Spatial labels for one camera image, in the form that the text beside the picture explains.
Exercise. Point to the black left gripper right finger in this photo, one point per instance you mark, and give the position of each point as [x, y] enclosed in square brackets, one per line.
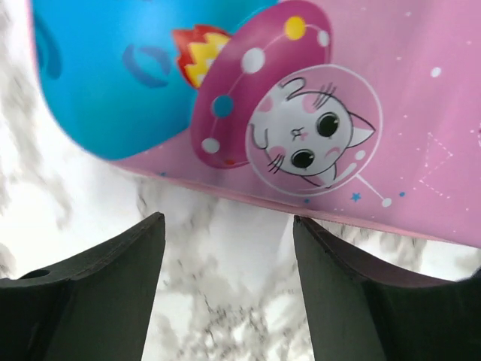
[360, 307]

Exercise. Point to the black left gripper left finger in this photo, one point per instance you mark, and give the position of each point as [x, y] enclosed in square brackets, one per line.
[93, 306]

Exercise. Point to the pink pencil case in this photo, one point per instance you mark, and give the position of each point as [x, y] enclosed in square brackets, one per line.
[363, 112]

